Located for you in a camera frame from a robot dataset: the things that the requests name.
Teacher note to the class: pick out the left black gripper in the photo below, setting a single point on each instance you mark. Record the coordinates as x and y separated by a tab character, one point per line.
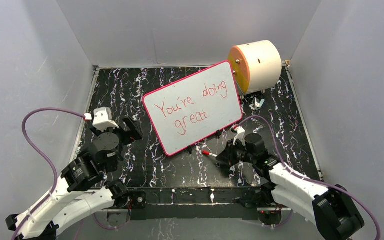
135	134

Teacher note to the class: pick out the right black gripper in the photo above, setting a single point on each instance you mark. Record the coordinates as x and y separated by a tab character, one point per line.
227	156

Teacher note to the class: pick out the pink framed whiteboard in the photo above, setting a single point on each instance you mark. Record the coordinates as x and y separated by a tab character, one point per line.
193	108

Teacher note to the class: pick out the red marker cap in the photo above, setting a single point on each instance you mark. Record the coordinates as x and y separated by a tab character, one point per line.
206	153

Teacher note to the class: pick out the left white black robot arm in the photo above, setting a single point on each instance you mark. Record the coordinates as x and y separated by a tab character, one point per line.
68	201

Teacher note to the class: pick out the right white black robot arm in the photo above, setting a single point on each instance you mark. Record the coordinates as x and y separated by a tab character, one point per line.
333	212

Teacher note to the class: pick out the black whiteboard foot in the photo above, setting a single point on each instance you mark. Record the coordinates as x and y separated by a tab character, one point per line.
189	149
218	134

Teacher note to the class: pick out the small white clip object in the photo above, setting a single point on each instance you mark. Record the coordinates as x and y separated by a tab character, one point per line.
257	104

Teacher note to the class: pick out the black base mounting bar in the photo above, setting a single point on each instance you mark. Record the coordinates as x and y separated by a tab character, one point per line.
246	203

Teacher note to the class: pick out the cream cylinder with orange face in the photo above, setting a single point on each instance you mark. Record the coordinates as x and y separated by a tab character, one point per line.
256	66

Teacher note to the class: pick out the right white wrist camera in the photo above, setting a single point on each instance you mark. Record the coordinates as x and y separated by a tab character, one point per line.
239	138

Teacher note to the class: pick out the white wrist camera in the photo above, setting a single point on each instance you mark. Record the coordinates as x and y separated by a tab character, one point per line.
239	138
102	119

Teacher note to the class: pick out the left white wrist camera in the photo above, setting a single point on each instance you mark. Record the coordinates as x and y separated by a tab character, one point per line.
102	119

